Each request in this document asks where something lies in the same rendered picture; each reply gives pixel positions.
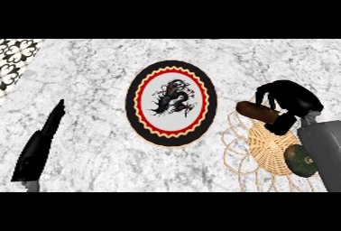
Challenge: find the black rimmed decorated plate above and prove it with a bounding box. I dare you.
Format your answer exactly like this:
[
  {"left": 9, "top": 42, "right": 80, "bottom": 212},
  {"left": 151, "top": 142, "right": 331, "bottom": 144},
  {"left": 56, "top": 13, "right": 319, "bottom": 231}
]
[{"left": 124, "top": 60, "right": 219, "bottom": 148}]

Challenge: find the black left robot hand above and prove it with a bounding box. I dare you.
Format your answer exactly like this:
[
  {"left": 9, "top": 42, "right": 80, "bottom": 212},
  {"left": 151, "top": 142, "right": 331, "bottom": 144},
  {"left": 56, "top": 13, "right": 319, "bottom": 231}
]
[{"left": 11, "top": 98, "right": 68, "bottom": 182}]

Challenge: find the woven wicker placemat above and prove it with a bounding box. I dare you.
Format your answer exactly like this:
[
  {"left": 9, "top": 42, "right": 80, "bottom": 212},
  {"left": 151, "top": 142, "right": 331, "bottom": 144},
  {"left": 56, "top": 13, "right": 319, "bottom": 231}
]
[{"left": 222, "top": 96, "right": 324, "bottom": 193}]

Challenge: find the dark green avocado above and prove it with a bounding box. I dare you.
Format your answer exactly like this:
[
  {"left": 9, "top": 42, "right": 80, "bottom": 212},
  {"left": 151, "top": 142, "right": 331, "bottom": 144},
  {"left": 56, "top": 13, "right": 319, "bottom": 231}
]
[{"left": 284, "top": 144, "right": 321, "bottom": 178}]

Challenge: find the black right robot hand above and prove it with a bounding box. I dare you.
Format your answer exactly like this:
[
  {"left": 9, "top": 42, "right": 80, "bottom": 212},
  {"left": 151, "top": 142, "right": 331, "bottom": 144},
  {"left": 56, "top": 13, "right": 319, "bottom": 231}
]
[{"left": 254, "top": 79, "right": 325, "bottom": 136}]

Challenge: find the brown sweet potato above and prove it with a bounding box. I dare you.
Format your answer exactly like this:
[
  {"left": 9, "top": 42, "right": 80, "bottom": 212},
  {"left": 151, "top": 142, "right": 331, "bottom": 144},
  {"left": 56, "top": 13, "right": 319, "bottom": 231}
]
[{"left": 235, "top": 100, "right": 282, "bottom": 125}]

